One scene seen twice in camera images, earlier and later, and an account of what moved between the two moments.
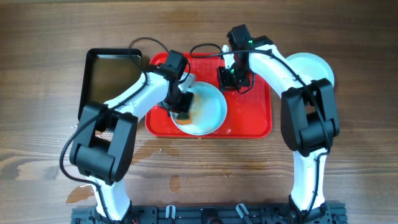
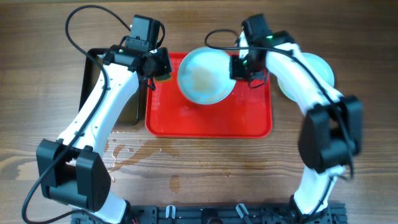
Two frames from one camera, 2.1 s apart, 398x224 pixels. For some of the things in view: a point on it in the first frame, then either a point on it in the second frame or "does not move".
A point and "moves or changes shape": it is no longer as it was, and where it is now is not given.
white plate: [209, 110] to [204, 76]
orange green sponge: [183, 119] moves or changes shape
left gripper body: [178, 103] to [161, 64]
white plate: [311, 66] does not move
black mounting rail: [212, 214] does not move
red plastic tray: [249, 112] does not move
